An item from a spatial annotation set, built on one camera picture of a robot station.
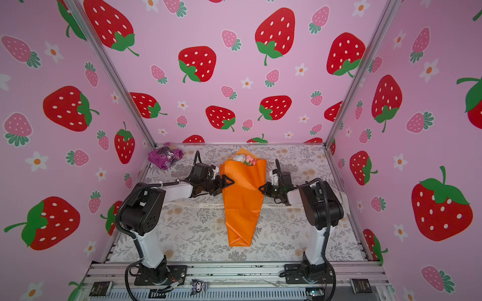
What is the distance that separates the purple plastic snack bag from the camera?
1.09m

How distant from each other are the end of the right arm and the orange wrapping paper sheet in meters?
0.07

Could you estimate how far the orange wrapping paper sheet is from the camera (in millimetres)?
839
